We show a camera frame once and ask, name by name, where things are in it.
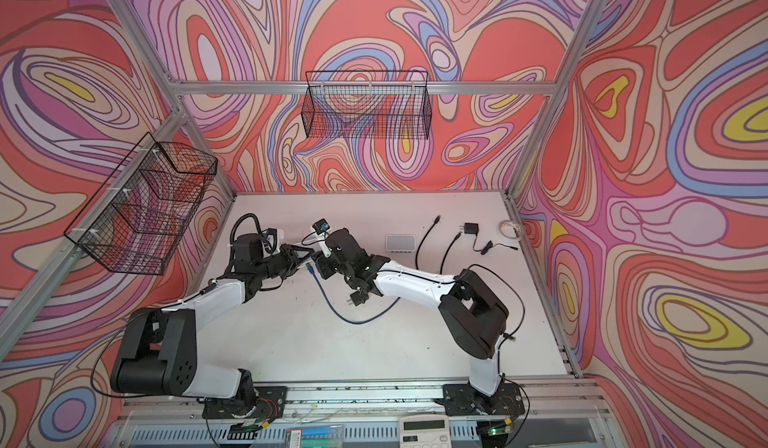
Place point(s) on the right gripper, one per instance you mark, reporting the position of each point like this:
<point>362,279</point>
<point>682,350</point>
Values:
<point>323,265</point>

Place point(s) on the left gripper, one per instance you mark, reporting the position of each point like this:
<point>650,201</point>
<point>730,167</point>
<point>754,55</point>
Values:
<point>290,260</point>

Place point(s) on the white network switch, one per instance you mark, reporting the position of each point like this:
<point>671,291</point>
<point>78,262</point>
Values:
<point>400,243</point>

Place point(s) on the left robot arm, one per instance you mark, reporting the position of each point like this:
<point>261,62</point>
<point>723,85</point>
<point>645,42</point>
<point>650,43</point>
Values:
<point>158,354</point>

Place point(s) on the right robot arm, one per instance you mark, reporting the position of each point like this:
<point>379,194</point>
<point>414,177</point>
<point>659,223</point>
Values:
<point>474,315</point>

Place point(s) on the clear plastic box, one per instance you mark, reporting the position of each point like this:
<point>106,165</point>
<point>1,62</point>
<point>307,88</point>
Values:
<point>323,436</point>

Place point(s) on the white calculator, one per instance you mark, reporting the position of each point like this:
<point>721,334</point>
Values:
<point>424,431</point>

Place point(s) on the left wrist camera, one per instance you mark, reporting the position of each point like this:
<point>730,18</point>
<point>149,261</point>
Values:
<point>272,239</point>

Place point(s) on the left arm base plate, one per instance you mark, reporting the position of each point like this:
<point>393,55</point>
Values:
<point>266,403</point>

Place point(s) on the black wire basket back wall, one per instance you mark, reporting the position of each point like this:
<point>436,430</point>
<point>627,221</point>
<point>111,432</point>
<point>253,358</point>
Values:
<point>367,104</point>

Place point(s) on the black wire basket wall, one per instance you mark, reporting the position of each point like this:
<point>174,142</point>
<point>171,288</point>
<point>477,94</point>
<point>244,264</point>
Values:
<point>367,104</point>
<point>160,186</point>

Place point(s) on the black wire basket left wall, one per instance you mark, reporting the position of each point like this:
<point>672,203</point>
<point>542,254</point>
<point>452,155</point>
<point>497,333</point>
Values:
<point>160,186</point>

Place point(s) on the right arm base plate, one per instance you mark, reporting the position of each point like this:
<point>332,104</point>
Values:
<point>464,400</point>

